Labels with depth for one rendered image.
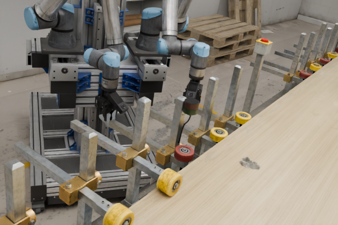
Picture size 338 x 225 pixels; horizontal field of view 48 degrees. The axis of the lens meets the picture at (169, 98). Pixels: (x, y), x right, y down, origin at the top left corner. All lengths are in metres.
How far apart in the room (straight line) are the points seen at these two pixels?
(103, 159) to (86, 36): 0.85
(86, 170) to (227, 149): 0.66
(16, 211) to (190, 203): 0.55
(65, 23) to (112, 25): 0.37
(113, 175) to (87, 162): 1.28
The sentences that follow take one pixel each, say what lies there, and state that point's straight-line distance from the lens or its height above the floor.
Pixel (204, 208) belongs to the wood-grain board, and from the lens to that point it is 1.30.
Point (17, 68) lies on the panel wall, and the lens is 4.25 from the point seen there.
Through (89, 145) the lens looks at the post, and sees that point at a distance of 1.15.
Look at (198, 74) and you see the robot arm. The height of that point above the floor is 1.12.
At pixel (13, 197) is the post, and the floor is 1.06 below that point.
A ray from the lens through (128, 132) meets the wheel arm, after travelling 1.71.
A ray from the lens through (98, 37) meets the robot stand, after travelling 2.22.
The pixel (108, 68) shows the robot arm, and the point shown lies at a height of 1.13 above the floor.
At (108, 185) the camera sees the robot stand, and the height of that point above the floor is 0.18.
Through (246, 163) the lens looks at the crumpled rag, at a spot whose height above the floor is 0.91.
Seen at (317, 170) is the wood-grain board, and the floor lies 0.90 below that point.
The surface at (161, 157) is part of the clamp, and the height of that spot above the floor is 0.85.
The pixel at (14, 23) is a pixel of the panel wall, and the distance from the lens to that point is 4.08.
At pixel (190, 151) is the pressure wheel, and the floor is 0.91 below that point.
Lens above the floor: 1.75
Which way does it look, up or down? 25 degrees down
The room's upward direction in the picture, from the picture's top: 9 degrees clockwise
